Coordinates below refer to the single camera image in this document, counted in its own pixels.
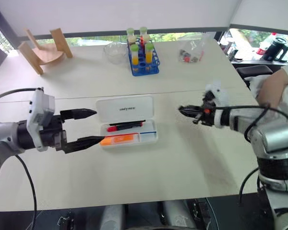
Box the white card with blue edge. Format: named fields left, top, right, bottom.
left=140, top=130, right=157, bottom=142

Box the blue test tube rack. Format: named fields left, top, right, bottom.
left=127, top=39, right=160, bottom=77

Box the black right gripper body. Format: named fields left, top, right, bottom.
left=193, top=92, right=218, bottom=127

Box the clear glass bowl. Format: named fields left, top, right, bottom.
left=103, top=43, right=130, bottom=65

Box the dark window frame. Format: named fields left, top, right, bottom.
left=13, top=24, right=231, bottom=41

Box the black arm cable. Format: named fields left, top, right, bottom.
left=14, top=154, right=37, bottom=230
left=238, top=166, right=260, bottom=207

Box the small black device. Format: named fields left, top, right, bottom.
left=228, top=48, right=240, bottom=62

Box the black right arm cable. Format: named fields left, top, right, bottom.
left=238, top=166, right=260, bottom=207

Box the curved wooden stand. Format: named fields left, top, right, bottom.
left=17, top=27, right=74, bottom=76

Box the green-capped tube with orange liquid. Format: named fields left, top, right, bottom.
left=130, top=44, right=140, bottom=66
left=144, top=43, right=155, bottom=64

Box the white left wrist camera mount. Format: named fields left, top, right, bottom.
left=26, top=88, right=56, bottom=152

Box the black chair seat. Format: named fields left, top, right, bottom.
left=236, top=65, right=275, bottom=79

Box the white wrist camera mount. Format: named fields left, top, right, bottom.
left=204, top=80, right=230, bottom=106
left=26, top=88, right=56, bottom=152

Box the black marker with red cap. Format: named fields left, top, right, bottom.
left=107, top=120, right=146, bottom=133

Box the black kettle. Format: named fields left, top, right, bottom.
left=262, top=35, right=288, bottom=63

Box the grey left wrist cable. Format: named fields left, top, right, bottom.
left=0, top=87, right=43, bottom=103

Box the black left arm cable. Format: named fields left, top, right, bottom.
left=14, top=154, right=37, bottom=230

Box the orange rectangular eraser box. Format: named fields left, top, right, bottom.
left=100, top=134, right=140, bottom=147

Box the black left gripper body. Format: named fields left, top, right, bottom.
left=39, top=114, right=68, bottom=152

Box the red and white bottle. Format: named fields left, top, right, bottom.
left=256, top=32, right=278, bottom=56

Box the white plastic pencil case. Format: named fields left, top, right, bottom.
left=95, top=94, right=158, bottom=150

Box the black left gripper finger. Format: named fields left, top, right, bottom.
left=63, top=136, right=105, bottom=154
left=60, top=108, right=98, bottom=124

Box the clear plastic bag with parts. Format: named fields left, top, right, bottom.
left=177, top=33, right=206, bottom=64

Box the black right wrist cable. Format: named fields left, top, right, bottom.
left=215, top=102, right=288, bottom=150

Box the black metal bracket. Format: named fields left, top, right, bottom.
left=57, top=210, right=74, bottom=228

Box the white cloth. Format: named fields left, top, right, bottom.
left=244, top=75, right=270, bottom=97

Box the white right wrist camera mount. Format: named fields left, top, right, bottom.
left=204, top=80, right=230, bottom=106

